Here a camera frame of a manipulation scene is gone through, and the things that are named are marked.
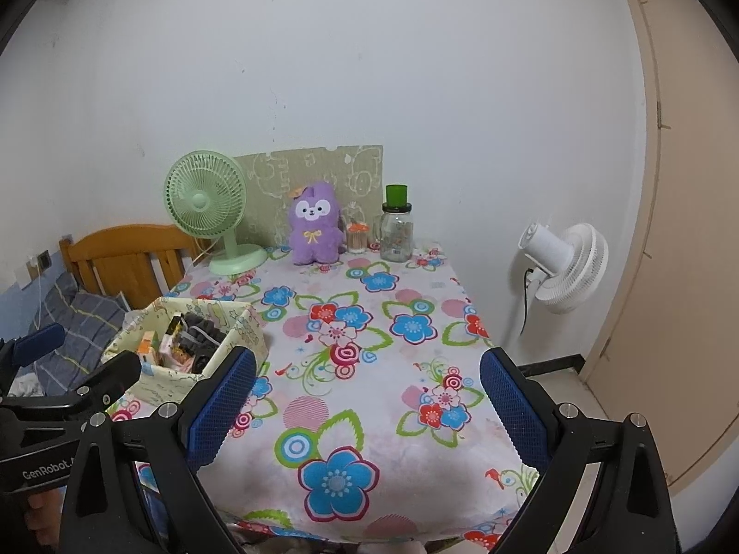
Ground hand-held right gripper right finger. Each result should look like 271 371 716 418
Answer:
480 348 682 554

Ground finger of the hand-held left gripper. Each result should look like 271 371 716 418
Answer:
0 323 66 396
0 352 142 422

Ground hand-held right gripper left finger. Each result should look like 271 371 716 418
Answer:
59 346 258 554

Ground yellow printed fabric box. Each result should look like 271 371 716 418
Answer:
101 297 269 416

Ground grey socks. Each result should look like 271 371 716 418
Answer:
176 310 232 359

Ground person's left hand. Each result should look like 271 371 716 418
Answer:
24 488 63 549

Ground crumpled white grey cloth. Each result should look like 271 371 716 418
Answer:
12 374 47 398

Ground grey plaid pillow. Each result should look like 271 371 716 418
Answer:
31 271 131 393

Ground wooden bed headboard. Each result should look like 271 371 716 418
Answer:
59 224 214 309

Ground white standing fan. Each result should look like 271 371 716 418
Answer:
518 221 610 315

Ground purple plush toy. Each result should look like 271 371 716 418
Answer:
289 181 347 266

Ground green desk fan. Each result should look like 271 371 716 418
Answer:
164 150 268 277

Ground glass bottle with green lid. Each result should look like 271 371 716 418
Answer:
369 183 415 262

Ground beige door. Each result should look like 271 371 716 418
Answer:
583 0 739 491

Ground black fan cable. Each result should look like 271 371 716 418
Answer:
521 268 538 337

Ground green cartoon wall board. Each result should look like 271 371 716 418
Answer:
234 144 383 246

